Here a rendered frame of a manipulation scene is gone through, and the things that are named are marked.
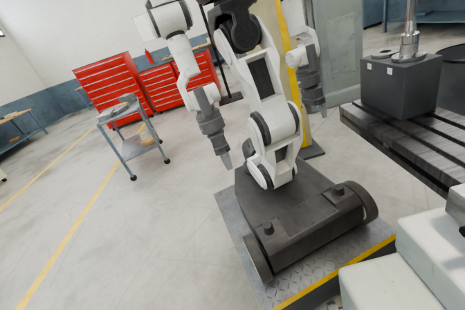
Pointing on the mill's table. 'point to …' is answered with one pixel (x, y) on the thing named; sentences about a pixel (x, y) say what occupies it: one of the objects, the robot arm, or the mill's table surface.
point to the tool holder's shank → (411, 12)
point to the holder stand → (400, 82)
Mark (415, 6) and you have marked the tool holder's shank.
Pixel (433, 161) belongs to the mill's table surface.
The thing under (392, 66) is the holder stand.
